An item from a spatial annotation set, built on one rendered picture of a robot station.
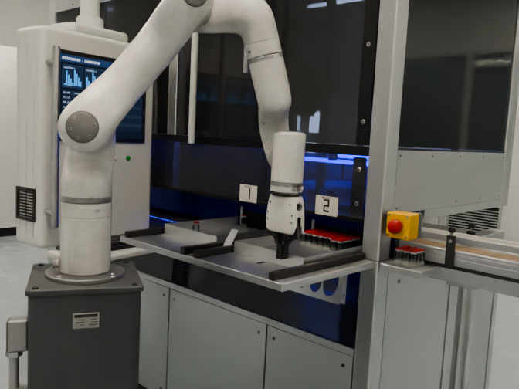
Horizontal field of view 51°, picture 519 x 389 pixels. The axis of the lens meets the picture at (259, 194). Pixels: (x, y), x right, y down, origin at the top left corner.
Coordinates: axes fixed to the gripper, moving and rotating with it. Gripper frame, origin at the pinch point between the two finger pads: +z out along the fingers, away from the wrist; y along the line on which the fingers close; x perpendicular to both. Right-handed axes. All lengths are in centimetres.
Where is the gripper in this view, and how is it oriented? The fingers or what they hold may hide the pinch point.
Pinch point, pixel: (282, 251)
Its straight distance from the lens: 145.6
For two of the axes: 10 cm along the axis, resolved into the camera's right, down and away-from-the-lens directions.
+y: -7.2, -1.2, 6.8
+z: -0.6, 9.9, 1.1
